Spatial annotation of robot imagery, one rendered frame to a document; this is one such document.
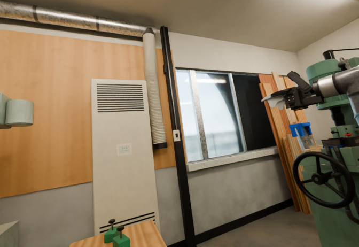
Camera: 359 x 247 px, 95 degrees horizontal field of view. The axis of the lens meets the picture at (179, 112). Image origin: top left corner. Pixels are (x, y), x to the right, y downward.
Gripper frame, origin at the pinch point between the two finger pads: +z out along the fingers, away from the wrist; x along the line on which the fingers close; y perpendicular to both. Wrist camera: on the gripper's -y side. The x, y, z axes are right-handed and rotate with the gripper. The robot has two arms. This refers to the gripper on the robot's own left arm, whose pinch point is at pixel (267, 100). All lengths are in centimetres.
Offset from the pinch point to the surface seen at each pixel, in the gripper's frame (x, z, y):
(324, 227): 67, 13, 69
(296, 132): 143, 47, -2
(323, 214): 66, 11, 61
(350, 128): 73, -11, 9
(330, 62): 59, -13, -33
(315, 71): 57, -5, -29
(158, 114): 2, 121, -22
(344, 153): 45, -11, 24
